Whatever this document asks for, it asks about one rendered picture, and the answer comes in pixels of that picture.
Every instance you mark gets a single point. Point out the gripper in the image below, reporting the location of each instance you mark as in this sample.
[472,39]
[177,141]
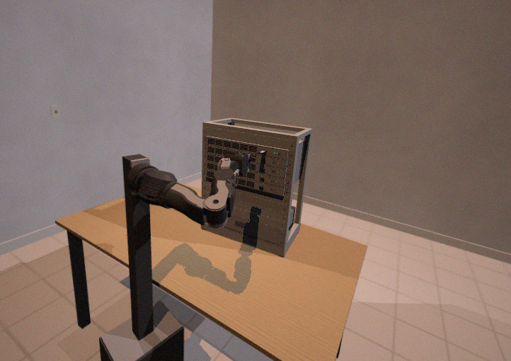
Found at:
[243,159]

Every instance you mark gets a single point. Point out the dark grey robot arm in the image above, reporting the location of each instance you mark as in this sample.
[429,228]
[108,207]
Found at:
[163,186]

